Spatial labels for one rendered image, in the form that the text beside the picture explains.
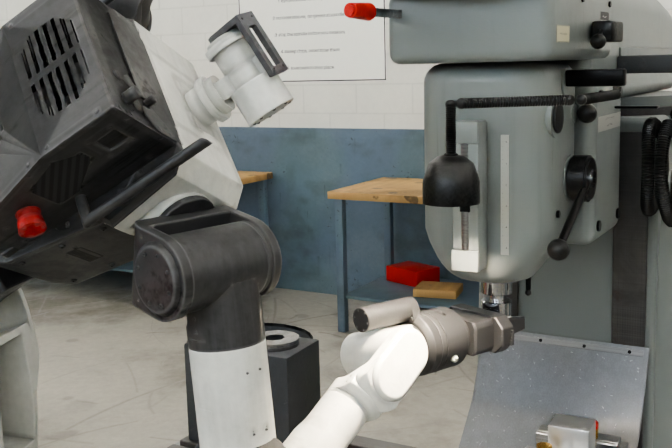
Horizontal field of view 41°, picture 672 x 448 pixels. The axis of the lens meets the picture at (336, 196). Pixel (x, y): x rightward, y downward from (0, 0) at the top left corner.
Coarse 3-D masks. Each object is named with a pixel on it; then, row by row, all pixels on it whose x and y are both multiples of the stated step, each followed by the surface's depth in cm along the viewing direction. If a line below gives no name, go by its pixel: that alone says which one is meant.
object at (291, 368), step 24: (288, 336) 164; (288, 360) 156; (312, 360) 164; (192, 384) 166; (288, 384) 157; (312, 384) 164; (192, 408) 167; (288, 408) 157; (312, 408) 165; (192, 432) 168; (288, 432) 158
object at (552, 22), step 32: (416, 0) 125; (448, 0) 123; (480, 0) 121; (512, 0) 118; (544, 0) 117; (576, 0) 126; (608, 0) 142; (416, 32) 126; (448, 32) 124; (480, 32) 121; (512, 32) 119; (544, 32) 117; (576, 32) 127
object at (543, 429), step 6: (540, 426) 143; (546, 426) 143; (540, 432) 141; (546, 432) 141; (540, 438) 141; (546, 438) 140; (600, 438) 138; (606, 438) 138; (612, 438) 138; (618, 438) 138; (600, 444) 137; (606, 444) 136; (612, 444) 136; (618, 444) 136; (624, 444) 146
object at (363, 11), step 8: (344, 8) 116; (352, 8) 115; (360, 8) 115; (368, 8) 117; (376, 8) 121; (352, 16) 115; (360, 16) 116; (368, 16) 118; (376, 16) 121; (384, 16) 123; (392, 16) 125; (400, 16) 127
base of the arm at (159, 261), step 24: (168, 216) 105; (192, 216) 105; (216, 216) 108; (240, 216) 108; (144, 240) 100; (168, 240) 97; (264, 240) 105; (144, 264) 99; (168, 264) 96; (144, 288) 100; (168, 288) 96; (192, 288) 96; (264, 288) 106; (144, 312) 101; (168, 312) 97
